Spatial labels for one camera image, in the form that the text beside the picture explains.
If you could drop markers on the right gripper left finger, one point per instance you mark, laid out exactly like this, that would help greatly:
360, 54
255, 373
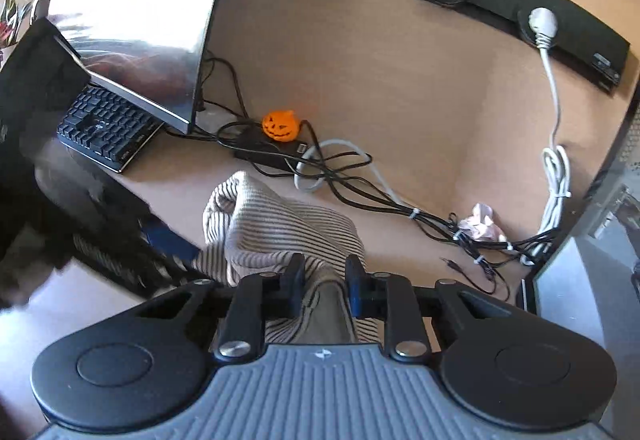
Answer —
231, 322

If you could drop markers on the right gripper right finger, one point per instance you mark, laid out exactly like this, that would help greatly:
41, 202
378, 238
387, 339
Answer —
402, 307

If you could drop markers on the striped beige knit garment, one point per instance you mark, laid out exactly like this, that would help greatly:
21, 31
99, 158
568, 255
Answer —
249, 229

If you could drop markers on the black power adapter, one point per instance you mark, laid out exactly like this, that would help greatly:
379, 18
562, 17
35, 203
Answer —
247, 141

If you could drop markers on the computer case with glass panel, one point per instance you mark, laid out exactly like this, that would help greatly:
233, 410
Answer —
591, 282

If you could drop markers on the orange pumpkin figurine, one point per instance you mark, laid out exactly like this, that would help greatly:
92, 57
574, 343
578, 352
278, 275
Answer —
281, 126

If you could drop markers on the black keyboard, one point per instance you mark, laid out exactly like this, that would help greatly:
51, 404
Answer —
106, 128

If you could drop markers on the curved computer monitor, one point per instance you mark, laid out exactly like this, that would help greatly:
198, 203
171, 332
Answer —
149, 52

